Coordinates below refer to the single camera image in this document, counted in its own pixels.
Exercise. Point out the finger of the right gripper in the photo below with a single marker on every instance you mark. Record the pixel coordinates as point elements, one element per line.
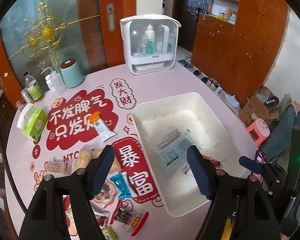
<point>251,165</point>

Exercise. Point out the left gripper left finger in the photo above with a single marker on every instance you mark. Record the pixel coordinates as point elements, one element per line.
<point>46,218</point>

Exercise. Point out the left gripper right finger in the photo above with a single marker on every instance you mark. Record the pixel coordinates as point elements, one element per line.
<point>239,209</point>

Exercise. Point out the clear bag puffed sticks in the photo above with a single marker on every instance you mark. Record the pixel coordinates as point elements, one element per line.
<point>84,157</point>

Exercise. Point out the clear bag rice cracker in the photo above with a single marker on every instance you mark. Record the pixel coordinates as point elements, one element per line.
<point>115,166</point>

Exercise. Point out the white label clear snack packet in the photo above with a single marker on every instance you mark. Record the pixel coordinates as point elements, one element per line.
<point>58,167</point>

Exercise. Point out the blue white snack packet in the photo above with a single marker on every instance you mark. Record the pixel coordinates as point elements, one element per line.
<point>122,183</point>

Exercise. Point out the orange white snack bar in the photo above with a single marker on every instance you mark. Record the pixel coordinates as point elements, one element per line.
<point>101,127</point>

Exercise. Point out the red edged dried fruit packet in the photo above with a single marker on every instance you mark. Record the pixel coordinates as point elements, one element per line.
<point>131,220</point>

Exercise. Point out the smartphone with lit screen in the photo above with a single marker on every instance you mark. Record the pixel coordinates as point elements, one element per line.
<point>260,157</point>

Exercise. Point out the pink plastic stool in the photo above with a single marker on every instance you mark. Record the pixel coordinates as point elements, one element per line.
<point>259,131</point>

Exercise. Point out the pink printed table mat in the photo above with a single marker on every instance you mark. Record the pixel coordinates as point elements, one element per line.
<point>115,92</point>

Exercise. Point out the cardboard box on floor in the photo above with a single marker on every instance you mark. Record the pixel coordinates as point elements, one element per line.
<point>255,108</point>

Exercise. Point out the green tissue pack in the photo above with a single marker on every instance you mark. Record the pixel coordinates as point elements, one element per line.
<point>31,122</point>

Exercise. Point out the light blue sachet packet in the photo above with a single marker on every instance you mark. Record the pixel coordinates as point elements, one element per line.
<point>172,151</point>

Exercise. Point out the white plastic storage bin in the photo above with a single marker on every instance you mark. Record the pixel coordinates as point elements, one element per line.
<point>166,128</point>

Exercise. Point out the white squeeze wash bottle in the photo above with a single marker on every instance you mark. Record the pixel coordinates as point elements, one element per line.
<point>56,79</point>

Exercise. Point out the clear bottle green label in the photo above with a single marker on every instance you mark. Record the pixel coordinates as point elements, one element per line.
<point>33,87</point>

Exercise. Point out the mint green round canister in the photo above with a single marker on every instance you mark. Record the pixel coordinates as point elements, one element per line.
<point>71,73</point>

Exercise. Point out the small silver tin can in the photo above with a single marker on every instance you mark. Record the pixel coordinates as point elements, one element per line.
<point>26,96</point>

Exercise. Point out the small white pill bottle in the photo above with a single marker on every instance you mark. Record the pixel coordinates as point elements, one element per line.
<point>49,83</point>

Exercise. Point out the wooden wardrobe cabinet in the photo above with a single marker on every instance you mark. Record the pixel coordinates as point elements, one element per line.
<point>240,56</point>

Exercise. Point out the white cosmetics organizer box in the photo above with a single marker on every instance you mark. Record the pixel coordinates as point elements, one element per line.
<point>149,42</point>

